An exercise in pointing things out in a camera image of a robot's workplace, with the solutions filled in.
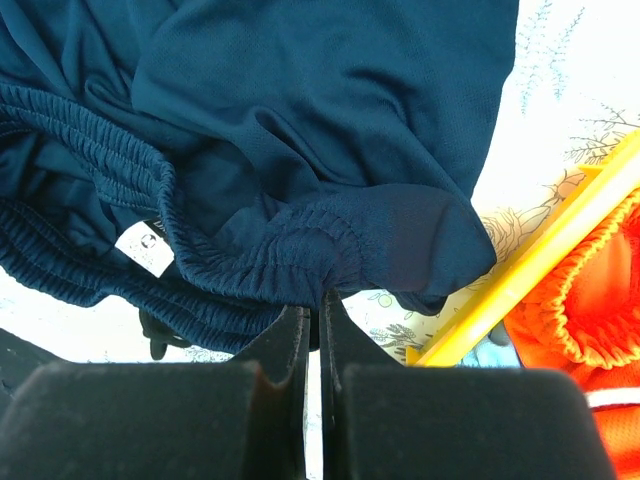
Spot white garment label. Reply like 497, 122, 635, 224
115, 218, 174, 278

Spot black drawstring cord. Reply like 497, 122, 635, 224
138, 309, 191, 362

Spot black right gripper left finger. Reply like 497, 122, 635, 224
1, 307, 310, 479

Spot navy blue shorts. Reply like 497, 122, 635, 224
1, 1, 519, 353

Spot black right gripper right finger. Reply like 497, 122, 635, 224
318, 292, 615, 479

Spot bright orange shorts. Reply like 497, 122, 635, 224
504, 192, 639, 479

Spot yellow plastic tray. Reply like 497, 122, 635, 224
406, 131, 639, 367

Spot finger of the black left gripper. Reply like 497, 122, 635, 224
0, 329, 61, 400

